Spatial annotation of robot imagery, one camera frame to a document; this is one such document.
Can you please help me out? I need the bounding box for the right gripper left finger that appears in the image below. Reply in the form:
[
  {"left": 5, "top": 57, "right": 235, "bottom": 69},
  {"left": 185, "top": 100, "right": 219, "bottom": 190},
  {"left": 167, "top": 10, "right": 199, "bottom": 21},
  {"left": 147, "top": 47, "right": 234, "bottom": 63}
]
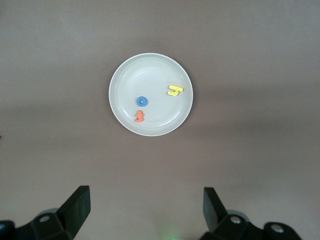
[{"left": 13, "top": 185, "right": 92, "bottom": 240}]

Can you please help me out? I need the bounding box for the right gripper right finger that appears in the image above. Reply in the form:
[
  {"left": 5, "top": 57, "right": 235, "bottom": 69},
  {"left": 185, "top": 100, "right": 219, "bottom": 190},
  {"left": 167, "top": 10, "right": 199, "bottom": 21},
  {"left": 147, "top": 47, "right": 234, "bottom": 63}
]
[{"left": 199, "top": 186, "right": 266, "bottom": 240}]

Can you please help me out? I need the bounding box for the orange letter f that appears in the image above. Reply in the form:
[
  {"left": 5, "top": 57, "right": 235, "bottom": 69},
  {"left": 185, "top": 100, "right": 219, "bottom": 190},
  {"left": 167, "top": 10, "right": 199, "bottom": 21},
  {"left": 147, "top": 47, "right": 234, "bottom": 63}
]
[{"left": 134, "top": 110, "right": 146, "bottom": 123}]

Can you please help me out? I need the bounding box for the blue letter o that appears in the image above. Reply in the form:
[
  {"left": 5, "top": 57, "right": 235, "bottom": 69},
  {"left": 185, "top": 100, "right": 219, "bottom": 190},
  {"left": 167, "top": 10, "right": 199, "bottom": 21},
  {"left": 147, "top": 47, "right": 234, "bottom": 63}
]
[{"left": 136, "top": 96, "right": 149, "bottom": 108}]

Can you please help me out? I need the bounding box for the yellow letter h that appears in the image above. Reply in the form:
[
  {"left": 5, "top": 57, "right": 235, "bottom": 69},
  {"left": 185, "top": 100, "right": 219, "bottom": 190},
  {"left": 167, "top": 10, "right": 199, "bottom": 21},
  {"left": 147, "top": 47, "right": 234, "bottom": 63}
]
[{"left": 166, "top": 84, "right": 185, "bottom": 97}]

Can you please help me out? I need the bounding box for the beige plate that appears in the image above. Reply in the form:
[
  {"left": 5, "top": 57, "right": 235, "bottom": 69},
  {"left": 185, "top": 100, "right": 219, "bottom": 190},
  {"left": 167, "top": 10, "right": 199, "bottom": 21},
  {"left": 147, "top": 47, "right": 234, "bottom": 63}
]
[{"left": 108, "top": 52, "right": 194, "bottom": 137}]

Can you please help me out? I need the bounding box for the brown table cover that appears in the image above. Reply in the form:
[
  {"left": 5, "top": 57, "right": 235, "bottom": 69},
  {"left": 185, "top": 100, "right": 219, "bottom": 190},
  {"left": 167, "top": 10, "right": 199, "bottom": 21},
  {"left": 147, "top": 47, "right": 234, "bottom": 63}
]
[{"left": 0, "top": 0, "right": 320, "bottom": 240}]

